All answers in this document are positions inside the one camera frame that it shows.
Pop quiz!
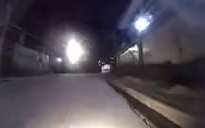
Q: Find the white vehicle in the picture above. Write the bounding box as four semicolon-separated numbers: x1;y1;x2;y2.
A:
100;63;112;74

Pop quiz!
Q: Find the pale concrete kerb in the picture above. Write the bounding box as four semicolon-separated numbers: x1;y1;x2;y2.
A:
106;78;205;128

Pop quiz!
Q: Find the pole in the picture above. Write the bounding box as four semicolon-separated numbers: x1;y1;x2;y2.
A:
0;0;13;66

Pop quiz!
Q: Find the grey asphalt road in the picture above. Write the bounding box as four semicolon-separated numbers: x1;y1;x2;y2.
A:
0;73;152;128

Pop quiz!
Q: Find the pale wall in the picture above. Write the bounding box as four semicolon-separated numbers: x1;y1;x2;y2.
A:
0;31;66;76

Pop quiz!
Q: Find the street lamp post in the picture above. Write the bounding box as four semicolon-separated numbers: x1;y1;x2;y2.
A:
133;14;153;65

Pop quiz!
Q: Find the building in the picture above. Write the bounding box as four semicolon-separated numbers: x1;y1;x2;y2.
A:
116;0;205;66

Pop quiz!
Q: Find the dark verge strip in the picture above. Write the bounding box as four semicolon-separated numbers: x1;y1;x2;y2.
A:
118;75;205;118

